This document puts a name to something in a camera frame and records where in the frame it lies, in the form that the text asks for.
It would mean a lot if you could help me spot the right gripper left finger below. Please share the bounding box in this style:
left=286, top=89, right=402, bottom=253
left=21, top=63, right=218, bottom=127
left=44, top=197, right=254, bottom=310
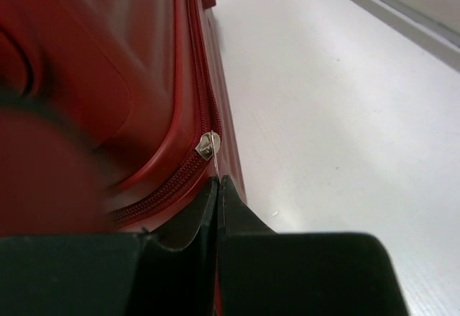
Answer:
left=1, top=178, right=218, bottom=315

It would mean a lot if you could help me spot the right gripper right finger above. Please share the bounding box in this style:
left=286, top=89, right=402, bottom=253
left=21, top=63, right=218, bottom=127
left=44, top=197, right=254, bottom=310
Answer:
left=217, top=176, right=408, bottom=315

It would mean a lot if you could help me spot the red suitcase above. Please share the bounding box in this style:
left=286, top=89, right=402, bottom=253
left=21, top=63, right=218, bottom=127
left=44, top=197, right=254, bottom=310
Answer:
left=1, top=0, right=245, bottom=236

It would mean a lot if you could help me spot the aluminium rail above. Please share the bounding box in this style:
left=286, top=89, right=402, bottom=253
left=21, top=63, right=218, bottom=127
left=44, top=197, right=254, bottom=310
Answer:
left=308, top=0, right=460, bottom=47

